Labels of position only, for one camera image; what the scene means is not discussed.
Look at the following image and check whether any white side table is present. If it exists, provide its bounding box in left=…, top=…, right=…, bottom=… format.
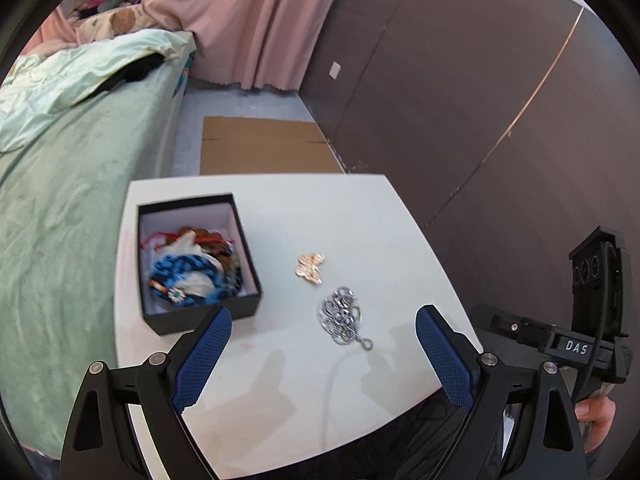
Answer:
left=114, top=173, right=485, bottom=480

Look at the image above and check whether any pink curtain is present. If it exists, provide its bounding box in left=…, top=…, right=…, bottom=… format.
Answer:
left=142, top=0, right=354, bottom=94
left=25, top=7, right=81, bottom=56

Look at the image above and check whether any flat brown cardboard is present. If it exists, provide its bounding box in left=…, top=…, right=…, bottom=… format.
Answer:
left=201, top=116, right=347, bottom=176

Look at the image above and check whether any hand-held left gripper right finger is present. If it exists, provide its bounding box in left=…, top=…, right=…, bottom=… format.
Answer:
left=416, top=305, right=590, bottom=480

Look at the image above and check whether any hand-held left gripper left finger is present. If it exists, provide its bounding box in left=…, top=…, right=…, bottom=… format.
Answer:
left=59, top=306, right=233, bottom=480

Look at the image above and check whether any silver chain necklace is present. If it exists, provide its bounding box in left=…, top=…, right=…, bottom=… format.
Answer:
left=317, top=286, right=375, bottom=354

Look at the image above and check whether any pile of plush toys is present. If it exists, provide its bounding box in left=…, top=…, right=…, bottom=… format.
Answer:
left=70, top=0, right=149, bottom=21

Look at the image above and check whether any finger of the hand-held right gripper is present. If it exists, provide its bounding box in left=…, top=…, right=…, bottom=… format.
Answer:
left=472, top=304, right=551, bottom=350

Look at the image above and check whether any blue bead bracelet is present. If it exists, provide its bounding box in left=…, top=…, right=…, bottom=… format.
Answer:
left=149, top=254, right=222, bottom=307

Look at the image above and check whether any pale green blanket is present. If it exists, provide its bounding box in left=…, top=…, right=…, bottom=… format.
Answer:
left=0, top=29, right=193, bottom=153

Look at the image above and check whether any black cloth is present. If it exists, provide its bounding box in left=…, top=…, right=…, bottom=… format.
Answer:
left=97, top=54, right=166, bottom=92

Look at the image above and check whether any bed with green sheet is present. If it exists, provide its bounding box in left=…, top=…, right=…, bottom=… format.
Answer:
left=0, top=30, right=198, bottom=461

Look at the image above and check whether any person's right hand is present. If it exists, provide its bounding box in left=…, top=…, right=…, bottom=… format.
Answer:
left=575, top=395, right=617, bottom=441

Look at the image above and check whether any gold butterfly brooch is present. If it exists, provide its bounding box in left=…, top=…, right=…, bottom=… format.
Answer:
left=296, top=252, right=327, bottom=286

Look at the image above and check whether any black jewelry box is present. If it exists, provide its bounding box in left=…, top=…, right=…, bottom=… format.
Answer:
left=136, top=192, right=264, bottom=336

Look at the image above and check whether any bear print pillow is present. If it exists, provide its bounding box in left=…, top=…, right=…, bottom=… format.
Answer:
left=75, top=2, right=167, bottom=44

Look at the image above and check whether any brown wooden bead bracelet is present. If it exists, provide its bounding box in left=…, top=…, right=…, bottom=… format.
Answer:
left=175, top=226, right=236, bottom=261

